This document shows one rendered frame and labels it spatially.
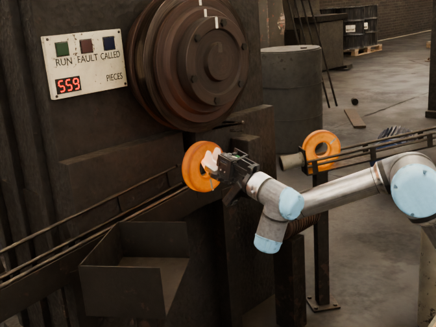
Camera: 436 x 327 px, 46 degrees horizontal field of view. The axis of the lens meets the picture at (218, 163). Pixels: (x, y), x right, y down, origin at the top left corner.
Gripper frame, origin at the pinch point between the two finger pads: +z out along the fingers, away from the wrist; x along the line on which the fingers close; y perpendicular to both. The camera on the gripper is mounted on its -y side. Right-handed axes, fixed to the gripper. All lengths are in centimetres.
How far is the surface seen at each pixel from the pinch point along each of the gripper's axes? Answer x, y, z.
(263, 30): -366, -73, 280
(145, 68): 5.2, 22.7, 23.0
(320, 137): -66, -11, 1
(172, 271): 23.9, -20.1, -15.3
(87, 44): 16.0, 27.5, 37.5
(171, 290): 29.6, -19.0, -21.7
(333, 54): -713, -184, 390
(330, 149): -69, -16, -3
